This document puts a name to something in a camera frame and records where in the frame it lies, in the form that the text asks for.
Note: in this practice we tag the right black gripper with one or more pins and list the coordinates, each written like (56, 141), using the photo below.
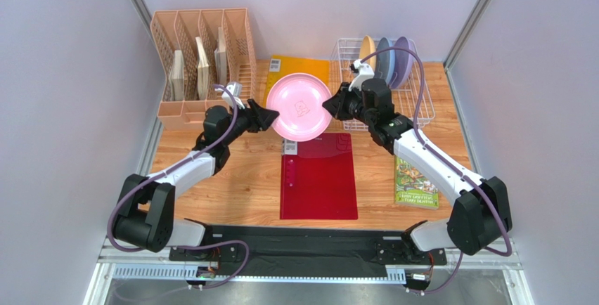
(343, 105)

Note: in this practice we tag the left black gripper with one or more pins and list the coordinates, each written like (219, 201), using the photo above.
(266, 117)

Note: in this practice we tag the pink plate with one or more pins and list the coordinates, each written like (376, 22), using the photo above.
(299, 98)

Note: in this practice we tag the blue plate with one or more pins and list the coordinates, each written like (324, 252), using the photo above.
(385, 63)

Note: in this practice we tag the yellow plate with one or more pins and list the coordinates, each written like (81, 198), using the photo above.
(368, 47)

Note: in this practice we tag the purple plate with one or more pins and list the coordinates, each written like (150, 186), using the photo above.
(403, 63)

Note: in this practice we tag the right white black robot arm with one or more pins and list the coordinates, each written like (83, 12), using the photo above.
(480, 207)

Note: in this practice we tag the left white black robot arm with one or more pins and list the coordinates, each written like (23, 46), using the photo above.
(143, 218)

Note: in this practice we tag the orange plastic folder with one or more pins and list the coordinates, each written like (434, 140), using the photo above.
(281, 66)

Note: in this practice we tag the right beige notebook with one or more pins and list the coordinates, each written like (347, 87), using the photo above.
(221, 64)

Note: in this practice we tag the beige notebook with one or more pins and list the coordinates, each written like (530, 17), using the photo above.
(221, 64)
(176, 76)
(203, 69)

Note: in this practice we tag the red plastic folder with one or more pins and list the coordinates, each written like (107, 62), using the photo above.
(317, 179)

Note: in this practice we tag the middle beige notebook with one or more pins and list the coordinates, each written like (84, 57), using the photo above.
(203, 69)

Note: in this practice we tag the pink plastic file organizer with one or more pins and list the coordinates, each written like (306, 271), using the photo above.
(177, 30)

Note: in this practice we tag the left beige notebook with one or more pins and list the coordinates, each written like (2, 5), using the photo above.
(176, 76)

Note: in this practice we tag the green treehouse book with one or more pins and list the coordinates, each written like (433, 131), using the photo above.
(412, 188)

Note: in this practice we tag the black base mat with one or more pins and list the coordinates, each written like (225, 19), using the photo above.
(307, 252)

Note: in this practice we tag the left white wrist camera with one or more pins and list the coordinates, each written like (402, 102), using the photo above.
(233, 96)

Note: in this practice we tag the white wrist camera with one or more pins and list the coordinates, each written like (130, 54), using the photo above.
(233, 96)
(363, 71)

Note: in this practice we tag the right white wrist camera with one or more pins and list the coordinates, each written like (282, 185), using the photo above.
(363, 71)

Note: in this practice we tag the white wire dish rack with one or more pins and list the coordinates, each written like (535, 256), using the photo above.
(346, 51)

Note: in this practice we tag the aluminium rail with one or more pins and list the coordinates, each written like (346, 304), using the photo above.
(158, 266)

